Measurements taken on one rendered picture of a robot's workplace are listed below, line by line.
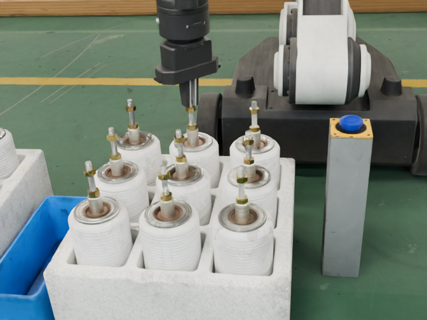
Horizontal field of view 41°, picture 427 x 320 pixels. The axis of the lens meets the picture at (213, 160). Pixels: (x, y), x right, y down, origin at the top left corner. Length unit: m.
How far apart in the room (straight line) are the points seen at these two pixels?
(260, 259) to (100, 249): 0.25
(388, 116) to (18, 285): 0.88
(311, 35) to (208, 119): 0.33
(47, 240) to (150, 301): 0.40
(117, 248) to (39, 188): 0.41
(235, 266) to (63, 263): 0.28
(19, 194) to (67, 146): 0.51
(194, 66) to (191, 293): 0.39
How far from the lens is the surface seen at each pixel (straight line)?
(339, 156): 1.00
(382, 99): 1.38
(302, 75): 1.18
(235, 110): 1.36
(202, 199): 0.98
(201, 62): 1.02
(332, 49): 1.20
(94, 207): 0.92
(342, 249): 1.12
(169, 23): 0.97
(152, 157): 1.10
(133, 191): 1.00
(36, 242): 1.21
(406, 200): 1.40
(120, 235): 0.92
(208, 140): 1.10
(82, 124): 1.81
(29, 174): 1.25
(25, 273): 1.18
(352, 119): 1.01
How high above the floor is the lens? 0.77
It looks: 30 degrees down
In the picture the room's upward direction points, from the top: 3 degrees counter-clockwise
